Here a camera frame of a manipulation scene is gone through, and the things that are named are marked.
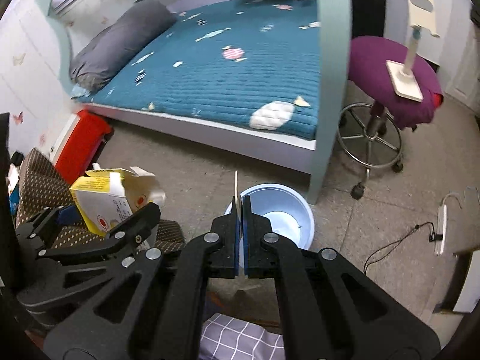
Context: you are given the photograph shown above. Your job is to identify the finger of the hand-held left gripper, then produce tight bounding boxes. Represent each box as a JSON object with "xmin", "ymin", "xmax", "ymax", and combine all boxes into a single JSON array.
[
  {"xmin": 15, "ymin": 205, "xmax": 80, "ymax": 260},
  {"xmin": 35, "ymin": 202, "xmax": 162, "ymax": 286}
]

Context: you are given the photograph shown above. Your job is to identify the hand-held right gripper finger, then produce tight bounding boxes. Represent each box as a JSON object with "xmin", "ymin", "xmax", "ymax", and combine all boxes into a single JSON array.
[
  {"xmin": 43, "ymin": 195, "xmax": 242, "ymax": 360},
  {"xmin": 242, "ymin": 195, "xmax": 441, "ymax": 360}
]

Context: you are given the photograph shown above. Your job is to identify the yellow white carton box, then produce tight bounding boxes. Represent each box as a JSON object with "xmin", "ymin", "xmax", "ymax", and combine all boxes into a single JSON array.
[{"xmin": 69, "ymin": 166, "xmax": 166, "ymax": 238}]

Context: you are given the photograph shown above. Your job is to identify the light blue plastic bin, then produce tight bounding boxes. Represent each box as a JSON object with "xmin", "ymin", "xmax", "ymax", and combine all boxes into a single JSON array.
[{"xmin": 224, "ymin": 183, "xmax": 316, "ymax": 250}]

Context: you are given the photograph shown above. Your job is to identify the brown dotted tablecloth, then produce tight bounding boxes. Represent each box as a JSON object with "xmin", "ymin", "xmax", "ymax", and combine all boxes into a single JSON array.
[{"xmin": 15, "ymin": 148, "xmax": 186, "ymax": 256}]

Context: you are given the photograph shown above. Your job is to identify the red plastic stool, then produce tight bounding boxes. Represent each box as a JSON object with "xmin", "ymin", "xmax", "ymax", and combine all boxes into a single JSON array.
[{"xmin": 55, "ymin": 109, "xmax": 114, "ymax": 184}]

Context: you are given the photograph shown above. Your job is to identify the white board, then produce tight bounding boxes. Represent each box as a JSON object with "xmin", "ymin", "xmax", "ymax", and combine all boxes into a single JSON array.
[{"xmin": 49, "ymin": 114, "xmax": 77, "ymax": 158}]

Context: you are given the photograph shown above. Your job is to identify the grey plaid garment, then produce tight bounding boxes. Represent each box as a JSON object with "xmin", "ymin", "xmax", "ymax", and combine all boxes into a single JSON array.
[{"xmin": 199, "ymin": 313, "xmax": 286, "ymax": 360}]

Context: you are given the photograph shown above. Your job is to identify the blue quilted bed mat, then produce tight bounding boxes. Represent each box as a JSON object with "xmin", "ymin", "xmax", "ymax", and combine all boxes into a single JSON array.
[{"xmin": 90, "ymin": 0, "xmax": 323, "ymax": 140}]

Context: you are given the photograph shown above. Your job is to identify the grey rolled duvet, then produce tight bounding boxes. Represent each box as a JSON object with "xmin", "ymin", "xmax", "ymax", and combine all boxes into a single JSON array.
[{"xmin": 68, "ymin": 0, "xmax": 179, "ymax": 92}]

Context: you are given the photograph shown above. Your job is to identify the bed with blue quilt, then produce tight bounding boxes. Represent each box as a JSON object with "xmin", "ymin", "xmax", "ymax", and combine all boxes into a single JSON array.
[{"xmin": 35, "ymin": 0, "xmax": 353, "ymax": 205}]

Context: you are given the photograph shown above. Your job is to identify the white power strip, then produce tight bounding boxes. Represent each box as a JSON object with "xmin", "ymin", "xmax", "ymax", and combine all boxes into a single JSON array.
[{"xmin": 434, "ymin": 193, "xmax": 464, "ymax": 257}]

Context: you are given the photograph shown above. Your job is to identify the purple covered swivel stool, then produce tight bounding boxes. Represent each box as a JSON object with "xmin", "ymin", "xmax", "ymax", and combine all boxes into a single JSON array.
[{"xmin": 337, "ymin": 35, "xmax": 445, "ymax": 199}]

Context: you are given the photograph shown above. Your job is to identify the white phone stand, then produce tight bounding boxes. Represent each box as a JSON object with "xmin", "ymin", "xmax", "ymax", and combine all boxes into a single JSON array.
[{"xmin": 386, "ymin": 0, "xmax": 441, "ymax": 103}]

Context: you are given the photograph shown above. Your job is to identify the white base cabinet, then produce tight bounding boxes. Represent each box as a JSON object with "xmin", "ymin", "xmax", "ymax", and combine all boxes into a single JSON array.
[{"xmin": 448, "ymin": 37, "xmax": 480, "ymax": 117}]

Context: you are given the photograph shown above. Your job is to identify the black cable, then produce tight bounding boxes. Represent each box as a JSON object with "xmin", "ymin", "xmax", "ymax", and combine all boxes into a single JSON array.
[{"xmin": 364, "ymin": 222, "xmax": 443, "ymax": 274}]

